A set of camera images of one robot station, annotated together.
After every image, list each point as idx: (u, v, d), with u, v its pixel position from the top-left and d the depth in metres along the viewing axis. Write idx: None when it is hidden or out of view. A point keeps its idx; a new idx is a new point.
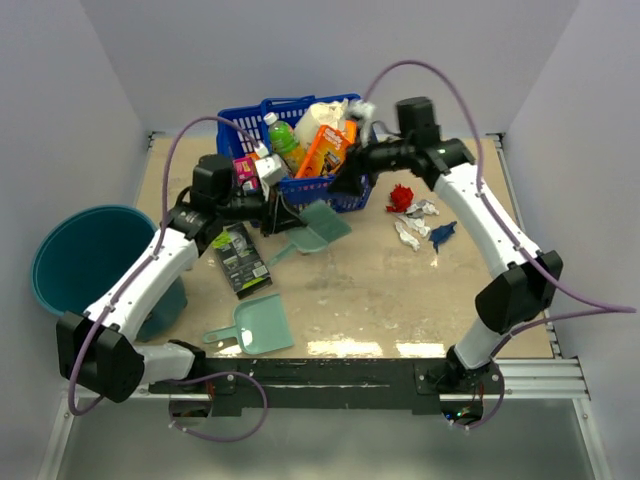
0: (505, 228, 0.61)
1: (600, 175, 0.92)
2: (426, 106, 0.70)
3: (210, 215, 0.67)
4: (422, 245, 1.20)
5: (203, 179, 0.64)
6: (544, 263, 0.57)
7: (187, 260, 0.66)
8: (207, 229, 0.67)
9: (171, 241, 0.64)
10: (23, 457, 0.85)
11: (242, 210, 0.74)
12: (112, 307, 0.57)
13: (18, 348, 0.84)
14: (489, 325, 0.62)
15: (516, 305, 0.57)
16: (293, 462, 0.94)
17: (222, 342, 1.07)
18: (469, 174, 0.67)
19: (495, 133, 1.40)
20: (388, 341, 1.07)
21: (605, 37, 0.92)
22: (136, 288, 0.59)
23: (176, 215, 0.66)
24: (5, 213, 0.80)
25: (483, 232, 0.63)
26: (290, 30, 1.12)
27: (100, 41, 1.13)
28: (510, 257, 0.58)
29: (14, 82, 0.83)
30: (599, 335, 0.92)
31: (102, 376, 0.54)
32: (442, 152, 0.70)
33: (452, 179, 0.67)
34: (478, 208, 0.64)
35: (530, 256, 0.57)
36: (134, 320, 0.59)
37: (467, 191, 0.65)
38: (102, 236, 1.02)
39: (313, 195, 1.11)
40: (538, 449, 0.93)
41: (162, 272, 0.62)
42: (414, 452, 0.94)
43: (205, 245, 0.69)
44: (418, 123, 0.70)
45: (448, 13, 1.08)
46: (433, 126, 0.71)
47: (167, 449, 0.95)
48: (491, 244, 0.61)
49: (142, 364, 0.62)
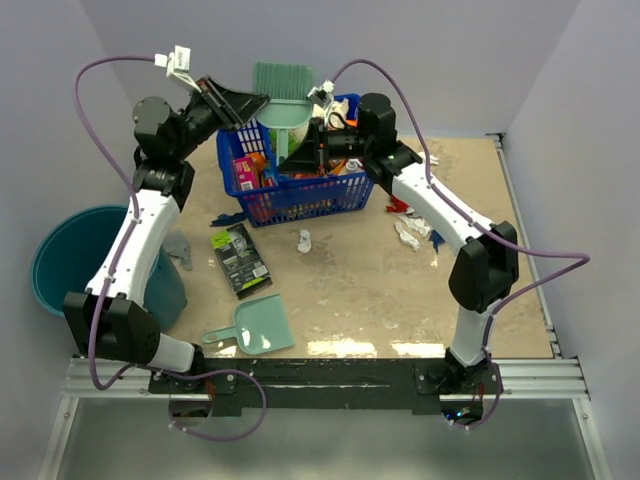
0: (458, 209, 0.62)
1: (599, 175, 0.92)
2: (389, 115, 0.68)
3: (176, 166, 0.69)
4: (422, 245, 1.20)
5: (148, 137, 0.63)
6: (499, 233, 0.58)
7: (170, 218, 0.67)
8: (180, 181, 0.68)
9: (150, 203, 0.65)
10: (23, 457, 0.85)
11: (198, 129, 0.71)
12: (112, 278, 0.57)
13: (18, 348, 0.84)
14: (467, 307, 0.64)
15: (485, 280, 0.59)
16: (293, 462, 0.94)
17: (222, 342, 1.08)
18: (418, 170, 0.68)
19: (495, 133, 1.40)
20: (388, 341, 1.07)
21: (606, 36, 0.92)
22: (129, 256, 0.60)
23: (145, 175, 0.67)
24: (5, 213, 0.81)
25: (439, 218, 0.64)
26: (290, 29, 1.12)
27: (100, 42, 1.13)
28: (467, 232, 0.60)
29: (14, 81, 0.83)
30: (598, 335, 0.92)
31: (124, 342, 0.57)
32: (393, 159, 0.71)
33: (403, 177, 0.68)
34: (431, 198, 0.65)
35: (484, 229, 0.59)
36: (137, 285, 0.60)
37: (419, 186, 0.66)
38: (102, 236, 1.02)
39: (292, 199, 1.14)
40: (537, 448, 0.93)
41: (150, 234, 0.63)
42: (414, 453, 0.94)
43: (185, 199, 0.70)
44: (379, 132, 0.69)
45: (447, 13, 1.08)
46: (391, 133, 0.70)
47: (166, 449, 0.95)
48: (449, 226, 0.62)
49: (157, 323, 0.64)
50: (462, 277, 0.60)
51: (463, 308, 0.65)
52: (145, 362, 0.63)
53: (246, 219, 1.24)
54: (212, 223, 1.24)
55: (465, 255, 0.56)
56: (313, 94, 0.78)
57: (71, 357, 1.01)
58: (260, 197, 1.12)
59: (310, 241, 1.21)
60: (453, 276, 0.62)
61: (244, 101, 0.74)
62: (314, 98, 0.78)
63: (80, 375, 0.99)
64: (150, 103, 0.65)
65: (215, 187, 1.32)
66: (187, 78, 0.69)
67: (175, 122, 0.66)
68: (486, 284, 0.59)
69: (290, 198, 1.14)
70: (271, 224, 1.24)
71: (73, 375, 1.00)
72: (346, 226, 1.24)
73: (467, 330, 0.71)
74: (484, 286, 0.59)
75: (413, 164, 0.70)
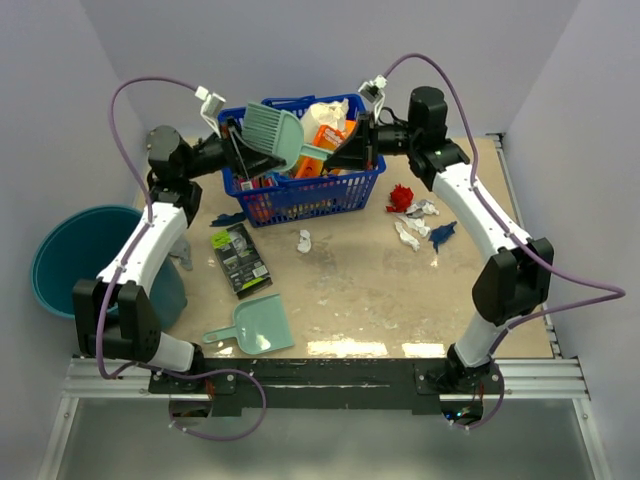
0: (497, 216, 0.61)
1: (600, 175, 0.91)
2: (440, 107, 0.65)
3: (186, 185, 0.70)
4: (422, 245, 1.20)
5: (164, 163, 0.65)
6: (535, 249, 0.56)
7: (180, 227, 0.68)
8: (191, 199, 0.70)
9: (164, 208, 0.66)
10: (24, 459, 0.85)
11: (207, 162, 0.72)
12: (124, 267, 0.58)
13: (18, 348, 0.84)
14: (485, 317, 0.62)
15: (509, 293, 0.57)
16: (293, 463, 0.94)
17: (222, 342, 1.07)
18: (463, 171, 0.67)
19: (495, 133, 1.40)
20: (410, 342, 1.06)
21: (606, 37, 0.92)
22: (141, 251, 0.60)
23: (157, 194, 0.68)
24: (5, 214, 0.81)
25: (475, 220, 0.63)
26: (289, 29, 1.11)
27: (100, 40, 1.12)
28: (501, 242, 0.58)
29: (12, 82, 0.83)
30: (598, 336, 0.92)
31: (129, 335, 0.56)
32: (438, 155, 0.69)
33: (447, 175, 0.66)
34: (471, 200, 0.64)
35: (520, 242, 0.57)
36: (145, 279, 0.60)
37: (461, 186, 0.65)
38: (99, 236, 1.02)
39: (296, 197, 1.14)
40: (537, 448, 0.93)
41: (164, 230, 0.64)
42: (414, 452, 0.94)
43: (195, 215, 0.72)
44: (428, 124, 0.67)
45: (447, 13, 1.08)
46: (441, 128, 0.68)
47: (166, 450, 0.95)
48: (484, 234, 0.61)
49: (159, 325, 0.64)
50: (487, 287, 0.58)
51: (481, 317, 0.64)
52: (145, 360, 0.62)
53: (246, 219, 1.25)
54: (212, 223, 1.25)
55: (494, 264, 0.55)
56: (362, 89, 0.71)
57: (71, 357, 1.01)
58: (259, 198, 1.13)
59: (310, 241, 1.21)
60: (477, 283, 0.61)
61: (259, 159, 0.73)
62: (364, 92, 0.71)
63: (80, 375, 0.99)
64: (163, 131, 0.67)
65: (215, 187, 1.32)
66: (212, 123, 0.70)
67: (185, 150, 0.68)
68: (510, 299, 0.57)
69: (296, 197, 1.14)
70: (270, 224, 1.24)
71: (72, 375, 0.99)
72: (345, 226, 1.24)
73: (478, 336, 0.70)
74: (507, 300, 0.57)
75: (460, 164, 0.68)
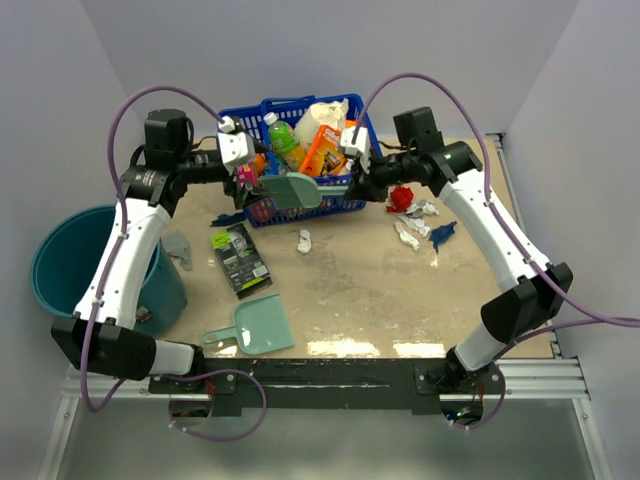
0: (515, 240, 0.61)
1: (600, 174, 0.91)
2: (424, 114, 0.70)
3: (170, 171, 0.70)
4: (422, 245, 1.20)
5: (157, 128, 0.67)
6: (555, 277, 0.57)
7: (158, 229, 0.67)
8: (168, 186, 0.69)
9: (137, 215, 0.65)
10: (23, 458, 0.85)
11: (202, 170, 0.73)
12: (101, 301, 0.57)
13: (18, 347, 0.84)
14: (496, 336, 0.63)
15: (524, 317, 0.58)
16: (293, 463, 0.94)
17: (222, 342, 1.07)
18: (477, 182, 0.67)
19: (495, 133, 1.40)
20: (400, 341, 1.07)
21: (606, 36, 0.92)
22: (117, 276, 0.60)
23: (132, 179, 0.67)
24: (5, 214, 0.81)
25: (491, 243, 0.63)
26: (289, 29, 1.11)
27: (99, 39, 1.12)
28: (520, 270, 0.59)
29: (11, 81, 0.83)
30: (598, 335, 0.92)
31: (117, 364, 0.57)
32: (447, 157, 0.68)
33: (460, 187, 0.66)
34: (486, 217, 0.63)
35: (539, 270, 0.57)
36: (127, 304, 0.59)
37: (475, 200, 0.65)
38: (99, 236, 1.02)
39: None
40: (537, 448, 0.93)
41: (136, 248, 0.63)
42: (414, 452, 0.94)
43: (170, 206, 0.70)
44: (418, 130, 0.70)
45: (447, 13, 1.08)
46: (433, 133, 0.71)
47: (166, 449, 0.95)
48: (502, 258, 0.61)
49: (152, 338, 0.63)
50: (500, 312, 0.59)
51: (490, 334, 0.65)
52: (141, 377, 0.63)
53: (246, 219, 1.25)
54: (212, 223, 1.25)
55: (514, 296, 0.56)
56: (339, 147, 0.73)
57: None
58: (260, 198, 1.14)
59: (310, 241, 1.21)
60: (489, 304, 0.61)
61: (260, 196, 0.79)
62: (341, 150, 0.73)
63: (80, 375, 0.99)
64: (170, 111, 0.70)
65: (215, 187, 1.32)
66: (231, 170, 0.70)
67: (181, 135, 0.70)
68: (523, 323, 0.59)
69: None
70: (270, 224, 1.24)
71: (72, 375, 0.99)
72: (345, 226, 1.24)
73: (479, 338, 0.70)
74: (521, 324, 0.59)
75: (474, 171, 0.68)
